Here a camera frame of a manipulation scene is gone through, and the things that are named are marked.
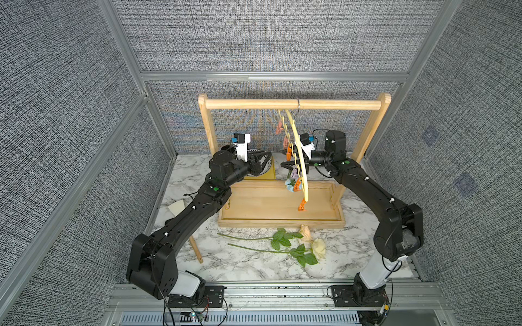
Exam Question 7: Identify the orange clothespin bottom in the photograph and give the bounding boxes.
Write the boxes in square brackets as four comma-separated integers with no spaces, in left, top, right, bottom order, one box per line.
[298,199,307,211]

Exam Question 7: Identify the pink clothespin top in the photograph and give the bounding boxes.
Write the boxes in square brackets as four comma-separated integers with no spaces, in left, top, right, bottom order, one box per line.
[275,120,284,134]

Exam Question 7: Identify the wooden clothes rack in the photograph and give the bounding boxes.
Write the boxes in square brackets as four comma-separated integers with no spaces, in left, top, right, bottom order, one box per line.
[198,93,392,229]

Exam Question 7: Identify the peach rose with stem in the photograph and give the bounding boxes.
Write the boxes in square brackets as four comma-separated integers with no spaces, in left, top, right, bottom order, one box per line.
[218,228,313,251]

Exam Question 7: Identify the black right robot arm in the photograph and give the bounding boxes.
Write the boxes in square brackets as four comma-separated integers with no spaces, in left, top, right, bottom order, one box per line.
[299,130,424,306]

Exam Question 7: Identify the orange clothespin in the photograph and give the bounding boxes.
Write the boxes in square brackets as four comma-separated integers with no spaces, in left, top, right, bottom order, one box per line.
[298,199,307,211]
[285,145,293,162]
[293,178,302,192]

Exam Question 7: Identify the yellow wavy clothes hanger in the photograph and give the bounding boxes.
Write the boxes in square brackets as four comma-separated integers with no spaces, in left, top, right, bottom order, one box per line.
[278,109,309,202]

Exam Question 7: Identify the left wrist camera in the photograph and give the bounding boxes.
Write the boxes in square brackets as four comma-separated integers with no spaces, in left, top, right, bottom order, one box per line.
[232,133,251,162]

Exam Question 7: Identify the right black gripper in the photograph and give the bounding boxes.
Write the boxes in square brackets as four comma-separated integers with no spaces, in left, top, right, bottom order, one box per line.
[282,144,335,177]

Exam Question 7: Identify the blue flower with stem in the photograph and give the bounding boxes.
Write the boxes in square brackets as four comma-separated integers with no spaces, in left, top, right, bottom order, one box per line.
[285,167,296,192]

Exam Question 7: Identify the white paper piece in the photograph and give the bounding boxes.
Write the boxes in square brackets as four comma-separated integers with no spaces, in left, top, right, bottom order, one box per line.
[167,200,186,217]

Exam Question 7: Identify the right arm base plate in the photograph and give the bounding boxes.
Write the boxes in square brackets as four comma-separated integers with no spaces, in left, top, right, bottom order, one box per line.
[328,284,387,307]

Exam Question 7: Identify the yellow tray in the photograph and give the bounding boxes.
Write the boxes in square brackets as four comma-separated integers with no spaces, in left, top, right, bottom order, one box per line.
[244,165,276,181]

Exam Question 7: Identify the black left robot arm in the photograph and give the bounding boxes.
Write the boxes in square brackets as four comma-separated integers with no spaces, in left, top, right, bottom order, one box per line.
[126,146,272,300]

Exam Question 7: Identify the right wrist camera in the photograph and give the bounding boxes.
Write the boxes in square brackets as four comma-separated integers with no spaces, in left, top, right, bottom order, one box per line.
[300,133,315,159]

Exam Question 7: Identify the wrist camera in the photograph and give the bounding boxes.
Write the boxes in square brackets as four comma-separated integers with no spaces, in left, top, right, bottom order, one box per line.
[232,133,251,162]
[300,133,315,159]

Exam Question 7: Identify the cream rose with stem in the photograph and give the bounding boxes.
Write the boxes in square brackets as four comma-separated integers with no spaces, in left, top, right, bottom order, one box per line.
[228,239,326,268]

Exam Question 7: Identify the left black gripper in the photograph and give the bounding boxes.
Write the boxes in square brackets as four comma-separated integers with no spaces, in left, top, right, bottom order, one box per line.
[223,150,271,190]

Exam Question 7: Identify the wooden stick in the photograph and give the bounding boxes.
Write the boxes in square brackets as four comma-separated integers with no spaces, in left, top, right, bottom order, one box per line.
[189,236,203,264]

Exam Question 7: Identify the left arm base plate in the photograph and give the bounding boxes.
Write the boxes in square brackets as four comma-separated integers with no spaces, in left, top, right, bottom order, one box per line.
[168,286,225,308]

